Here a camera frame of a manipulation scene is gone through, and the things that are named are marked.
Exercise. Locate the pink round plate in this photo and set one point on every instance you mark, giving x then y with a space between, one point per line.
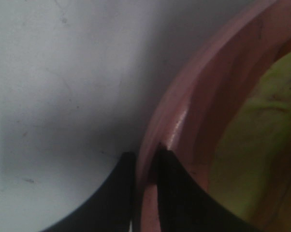
203 97

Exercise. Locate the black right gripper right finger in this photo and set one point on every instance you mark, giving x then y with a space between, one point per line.
183 206

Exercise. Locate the white bread sandwich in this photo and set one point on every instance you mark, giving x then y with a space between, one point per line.
251 169

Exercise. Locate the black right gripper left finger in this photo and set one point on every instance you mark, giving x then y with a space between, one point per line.
110 208

